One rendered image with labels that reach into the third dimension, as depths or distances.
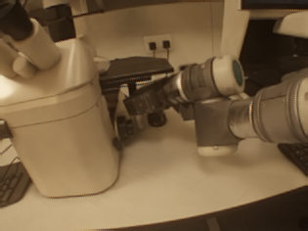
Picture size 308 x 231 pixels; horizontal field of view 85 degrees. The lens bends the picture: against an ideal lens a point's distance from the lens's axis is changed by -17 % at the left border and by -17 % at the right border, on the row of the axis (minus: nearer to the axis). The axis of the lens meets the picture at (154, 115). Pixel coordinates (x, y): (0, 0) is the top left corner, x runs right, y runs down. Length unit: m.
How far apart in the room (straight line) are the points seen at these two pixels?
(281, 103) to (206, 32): 0.92
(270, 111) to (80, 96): 0.27
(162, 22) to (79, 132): 0.84
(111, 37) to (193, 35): 0.43
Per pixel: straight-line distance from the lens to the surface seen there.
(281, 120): 0.26
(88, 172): 0.40
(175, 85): 0.42
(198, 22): 1.12
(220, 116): 0.34
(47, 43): 0.31
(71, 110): 0.33
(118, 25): 1.07
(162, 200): 0.40
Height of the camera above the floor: 1.06
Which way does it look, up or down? 27 degrees down
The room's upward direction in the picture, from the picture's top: 8 degrees counter-clockwise
